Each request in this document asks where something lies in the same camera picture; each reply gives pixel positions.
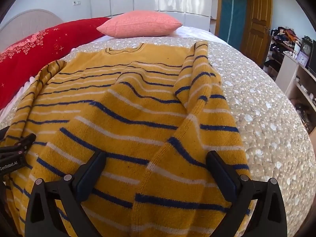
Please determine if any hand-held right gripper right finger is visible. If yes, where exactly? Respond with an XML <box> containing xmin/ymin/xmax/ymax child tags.
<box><xmin>206</xmin><ymin>150</ymin><xmax>288</xmax><ymax>237</ymax></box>

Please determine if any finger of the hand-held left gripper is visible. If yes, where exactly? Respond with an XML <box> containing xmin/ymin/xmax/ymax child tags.
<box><xmin>0</xmin><ymin>128</ymin><xmax>37</xmax><ymax>155</ymax></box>

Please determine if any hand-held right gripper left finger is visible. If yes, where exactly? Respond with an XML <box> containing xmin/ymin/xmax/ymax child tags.
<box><xmin>24</xmin><ymin>150</ymin><xmax>107</xmax><ymax>237</ymax></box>

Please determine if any yellow striped sweater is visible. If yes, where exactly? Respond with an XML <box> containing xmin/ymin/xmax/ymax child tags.
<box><xmin>0</xmin><ymin>41</ymin><xmax>255</xmax><ymax>237</ymax></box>

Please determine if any beige quilted bedspread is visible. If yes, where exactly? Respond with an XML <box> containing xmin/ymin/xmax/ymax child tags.
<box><xmin>0</xmin><ymin>36</ymin><xmax>316</xmax><ymax>237</ymax></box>

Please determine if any red embroidered pillow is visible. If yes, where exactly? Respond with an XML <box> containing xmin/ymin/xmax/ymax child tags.
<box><xmin>0</xmin><ymin>17</ymin><xmax>111</xmax><ymax>111</ymax></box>

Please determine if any white shelf unit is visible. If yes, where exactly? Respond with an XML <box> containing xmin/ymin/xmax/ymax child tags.
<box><xmin>275</xmin><ymin>52</ymin><xmax>316</xmax><ymax>135</ymax></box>

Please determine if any white padded headboard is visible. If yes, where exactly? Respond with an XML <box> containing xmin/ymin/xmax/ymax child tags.
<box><xmin>0</xmin><ymin>9</ymin><xmax>65</xmax><ymax>34</ymax></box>

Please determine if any small purple clock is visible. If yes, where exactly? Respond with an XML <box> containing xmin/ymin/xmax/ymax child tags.
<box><xmin>296</xmin><ymin>52</ymin><xmax>309</xmax><ymax>67</ymax></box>

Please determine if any cluttered shoe rack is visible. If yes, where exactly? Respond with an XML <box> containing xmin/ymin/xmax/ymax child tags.
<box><xmin>263</xmin><ymin>26</ymin><xmax>303</xmax><ymax>80</ymax></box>

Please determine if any black television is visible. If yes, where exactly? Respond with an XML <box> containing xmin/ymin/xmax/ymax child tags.
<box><xmin>306</xmin><ymin>39</ymin><xmax>316</xmax><ymax>77</ymax></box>

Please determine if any wooden door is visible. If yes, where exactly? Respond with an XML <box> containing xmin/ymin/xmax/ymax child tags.
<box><xmin>241</xmin><ymin>0</ymin><xmax>273</xmax><ymax>66</ymax></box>

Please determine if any dark ornate table clock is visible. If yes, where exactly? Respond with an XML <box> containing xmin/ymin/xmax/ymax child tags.
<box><xmin>300</xmin><ymin>36</ymin><xmax>314</xmax><ymax>58</ymax></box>

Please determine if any pink ribbed pillow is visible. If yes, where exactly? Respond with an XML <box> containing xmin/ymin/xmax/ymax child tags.
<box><xmin>96</xmin><ymin>10</ymin><xmax>183</xmax><ymax>39</ymax></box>

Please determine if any teal fabric curtain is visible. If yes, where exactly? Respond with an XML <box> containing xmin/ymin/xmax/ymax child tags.
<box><xmin>220</xmin><ymin>0</ymin><xmax>248</xmax><ymax>48</ymax></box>

